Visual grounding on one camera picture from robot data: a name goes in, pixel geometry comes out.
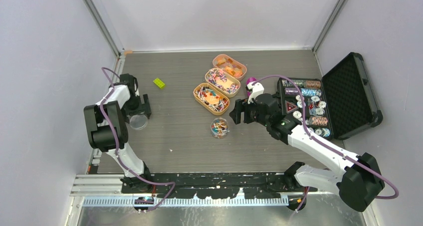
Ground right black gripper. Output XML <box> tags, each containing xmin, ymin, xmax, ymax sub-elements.
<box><xmin>229</xmin><ymin>97</ymin><xmax>270</xmax><ymax>127</ymax></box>

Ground white round cup lid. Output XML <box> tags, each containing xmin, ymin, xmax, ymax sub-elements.
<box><xmin>129</xmin><ymin>114</ymin><xmax>148</xmax><ymax>130</ymax></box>

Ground clear plastic cup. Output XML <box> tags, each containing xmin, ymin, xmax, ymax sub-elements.
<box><xmin>211</xmin><ymin>117</ymin><xmax>229</xmax><ymax>139</ymax></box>

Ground magenta plastic scoop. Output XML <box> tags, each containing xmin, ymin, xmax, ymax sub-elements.
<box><xmin>245</xmin><ymin>77</ymin><xmax>257</xmax><ymax>97</ymax></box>

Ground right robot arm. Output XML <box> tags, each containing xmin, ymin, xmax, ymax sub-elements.
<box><xmin>229</xmin><ymin>93</ymin><xmax>385</xmax><ymax>212</ymax></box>

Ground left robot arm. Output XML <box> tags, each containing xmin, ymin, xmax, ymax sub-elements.
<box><xmin>83</xmin><ymin>74</ymin><xmax>153</xmax><ymax>193</ymax></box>

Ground pink tray popsicle candies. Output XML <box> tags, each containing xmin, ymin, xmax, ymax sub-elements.
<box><xmin>212</xmin><ymin>54</ymin><xmax>247</xmax><ymax>81</ymax></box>

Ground tan tray round lollipops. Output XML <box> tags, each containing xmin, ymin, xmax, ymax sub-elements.
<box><xmin>193</xmin><ymin>83</ymin><xmax>230</xmax><ymax>116</ymax></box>

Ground cream tray swirl lollipops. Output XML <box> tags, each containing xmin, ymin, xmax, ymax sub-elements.
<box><xmin>205</xmin><ymin>68</ymin><xmax>240</xmax><ymax>98</ymax></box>

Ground yellow-green toy brick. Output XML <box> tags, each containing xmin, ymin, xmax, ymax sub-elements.
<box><xmin>153</xmin><ymin>78</ymin><xmax>166</xmax><ymax>89</ymax></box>

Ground black poker chip case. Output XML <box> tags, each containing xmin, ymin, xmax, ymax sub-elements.
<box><xmin>274</xmin><ymin>52</ymin><xmax>383</xmax><ymax>140</ymax></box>

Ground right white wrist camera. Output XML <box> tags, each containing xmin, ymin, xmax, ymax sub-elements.
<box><xmin>248</xmin><ymin>81</ymin><xmax>264</xmax><ymax>104</ymax></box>

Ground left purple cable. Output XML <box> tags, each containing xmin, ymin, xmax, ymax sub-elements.
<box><xmin>99</xmin><ymin>67</ymin><xmax>176</xmax><ymax>213</ymax></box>

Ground purple cable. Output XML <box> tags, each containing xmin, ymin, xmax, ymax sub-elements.
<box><xmin>99</xmin><ymin>67</ymin><xmax>176</xmax><ymax>213</ymax></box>
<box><xmin>251</xmin><ymin>74</ymin><xmax>400</xmax><ymax>212</ymax></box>

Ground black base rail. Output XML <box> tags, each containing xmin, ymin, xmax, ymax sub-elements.
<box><xmin>121</xmin><ymin>172</ymin><xmax>305</xmax><ymax>199</ymax></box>

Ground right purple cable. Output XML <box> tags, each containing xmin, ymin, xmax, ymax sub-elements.
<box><xmin>251</xmin><ymin>74</ymin><xmax>400</xmax><ymax>212</ymax></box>

